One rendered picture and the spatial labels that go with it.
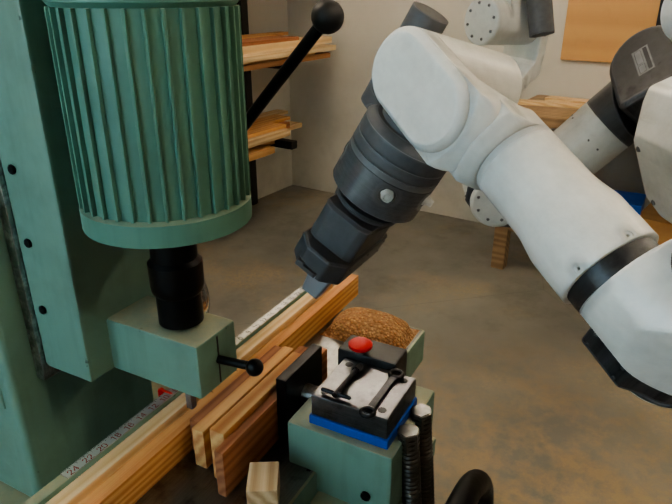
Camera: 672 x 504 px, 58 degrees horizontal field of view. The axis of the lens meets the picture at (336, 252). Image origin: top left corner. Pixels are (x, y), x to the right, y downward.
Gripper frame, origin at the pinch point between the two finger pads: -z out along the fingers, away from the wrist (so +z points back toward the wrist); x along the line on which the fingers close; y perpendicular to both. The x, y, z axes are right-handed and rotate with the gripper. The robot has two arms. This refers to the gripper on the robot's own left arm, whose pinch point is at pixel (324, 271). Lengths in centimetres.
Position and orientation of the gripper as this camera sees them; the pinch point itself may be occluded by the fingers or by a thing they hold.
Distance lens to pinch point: 63.2
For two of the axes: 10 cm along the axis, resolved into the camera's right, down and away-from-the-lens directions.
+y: -7.7, -6.2, 1.7
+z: 4.4, -7.0, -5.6
